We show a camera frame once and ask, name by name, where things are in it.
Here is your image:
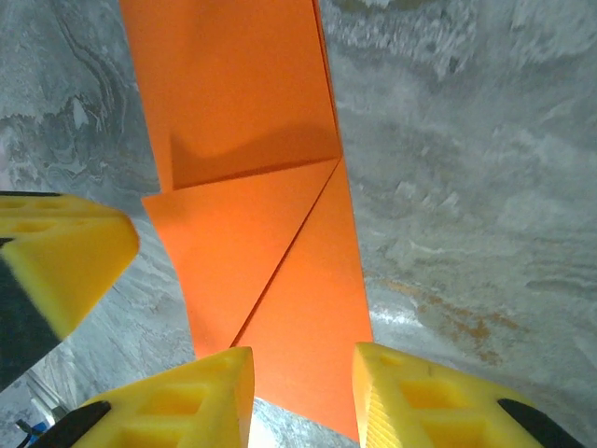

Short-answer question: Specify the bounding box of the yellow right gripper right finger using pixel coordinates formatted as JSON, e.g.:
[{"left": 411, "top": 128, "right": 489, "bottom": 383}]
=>
[{"left": 352, "top": 342, "right": 587, "bottom": 448}]

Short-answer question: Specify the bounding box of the long aluminium base rail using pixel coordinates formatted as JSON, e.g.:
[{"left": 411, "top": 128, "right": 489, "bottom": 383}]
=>
[{"left": 25, "top": 368, "right": 71, "bottom": 421}]

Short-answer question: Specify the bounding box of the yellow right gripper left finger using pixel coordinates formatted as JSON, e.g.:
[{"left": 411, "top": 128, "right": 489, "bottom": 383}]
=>
[{"left": 44, "top": 345, "right": 257, "bottom": 448}]

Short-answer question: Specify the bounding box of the blue block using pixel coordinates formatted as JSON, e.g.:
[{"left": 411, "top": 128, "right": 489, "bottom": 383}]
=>
[{"left": 16, "top": 417, "right": 53, "bottom": 442}]

